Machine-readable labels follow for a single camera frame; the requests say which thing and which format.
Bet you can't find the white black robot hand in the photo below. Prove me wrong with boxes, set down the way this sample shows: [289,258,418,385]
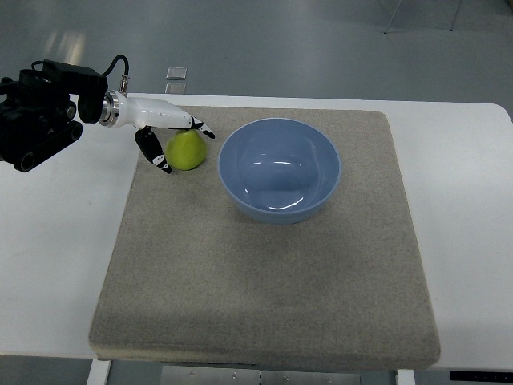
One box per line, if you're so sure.
[99,91,215,173]

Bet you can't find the green pear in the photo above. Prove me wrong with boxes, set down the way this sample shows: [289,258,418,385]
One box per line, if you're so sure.
[164,130,208,171]

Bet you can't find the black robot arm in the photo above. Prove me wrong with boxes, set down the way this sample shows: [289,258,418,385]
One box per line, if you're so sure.
[1,55,129,172]

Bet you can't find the blue bowl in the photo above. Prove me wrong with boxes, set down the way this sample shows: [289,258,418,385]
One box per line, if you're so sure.
[217,118,342,225]

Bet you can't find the lower metal floor plate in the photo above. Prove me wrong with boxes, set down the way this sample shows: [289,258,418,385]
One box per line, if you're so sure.
[164,83,187,95]

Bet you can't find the metal floor plate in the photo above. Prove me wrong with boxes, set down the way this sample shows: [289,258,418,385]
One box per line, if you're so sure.
[164,83,187,95]
[165,67,188,80]

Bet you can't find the upper metal floor plate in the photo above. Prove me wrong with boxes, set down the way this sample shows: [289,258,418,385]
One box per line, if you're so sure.
[165,67,188,80]

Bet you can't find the grey felt mat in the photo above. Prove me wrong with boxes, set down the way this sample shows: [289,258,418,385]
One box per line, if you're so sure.
[89,107,441,371]

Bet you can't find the black table control panel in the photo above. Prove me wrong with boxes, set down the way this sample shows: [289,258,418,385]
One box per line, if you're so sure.
[450,371,512,383]

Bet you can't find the metal table base plate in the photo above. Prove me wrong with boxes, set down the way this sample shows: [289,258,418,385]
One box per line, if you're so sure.
[160,366,362,385]

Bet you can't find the metal frame legs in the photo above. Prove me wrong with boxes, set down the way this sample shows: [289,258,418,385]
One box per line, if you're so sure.
[382,1,463,34]

